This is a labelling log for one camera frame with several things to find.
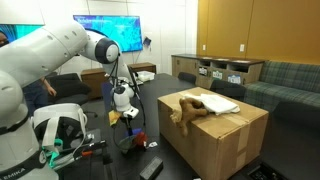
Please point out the white terry towel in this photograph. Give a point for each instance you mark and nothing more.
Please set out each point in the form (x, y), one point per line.
(216, 102)

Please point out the green plaid sofa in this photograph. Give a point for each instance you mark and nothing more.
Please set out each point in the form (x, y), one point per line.
(286, 86)

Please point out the wooden side counter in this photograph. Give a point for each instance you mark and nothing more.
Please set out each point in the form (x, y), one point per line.
(233, 68)

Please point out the small white box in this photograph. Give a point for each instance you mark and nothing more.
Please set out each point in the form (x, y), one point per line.
(146, 76)

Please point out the wall mounted blue screen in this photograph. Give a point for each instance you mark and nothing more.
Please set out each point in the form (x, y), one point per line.
(130, 31)

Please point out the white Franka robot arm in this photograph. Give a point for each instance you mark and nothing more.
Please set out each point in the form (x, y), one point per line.
(33, 56)

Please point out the brown cardboard box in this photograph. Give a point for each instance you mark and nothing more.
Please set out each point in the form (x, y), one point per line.
(226, 143)

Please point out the black chair back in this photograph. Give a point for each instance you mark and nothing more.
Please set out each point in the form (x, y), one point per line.
(187, 77)
(228, 89)

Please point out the black office chair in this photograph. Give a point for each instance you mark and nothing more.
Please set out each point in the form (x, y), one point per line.
(71, 88)

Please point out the white wall outlet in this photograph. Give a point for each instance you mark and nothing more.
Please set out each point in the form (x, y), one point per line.
(242, 47)

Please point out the brown plush moose toy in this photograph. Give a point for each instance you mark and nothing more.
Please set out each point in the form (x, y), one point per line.
(186, 111)

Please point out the yellow wrist camera mount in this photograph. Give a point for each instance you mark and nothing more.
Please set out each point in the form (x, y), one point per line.
(114, 117)

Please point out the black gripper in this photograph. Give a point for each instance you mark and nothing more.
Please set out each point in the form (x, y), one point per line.
(128, 121)

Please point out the white VR headset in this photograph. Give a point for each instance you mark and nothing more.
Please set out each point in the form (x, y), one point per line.
(60, 116)

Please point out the plush red rose green leaves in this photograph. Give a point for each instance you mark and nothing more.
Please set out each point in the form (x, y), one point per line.
(140, 138)

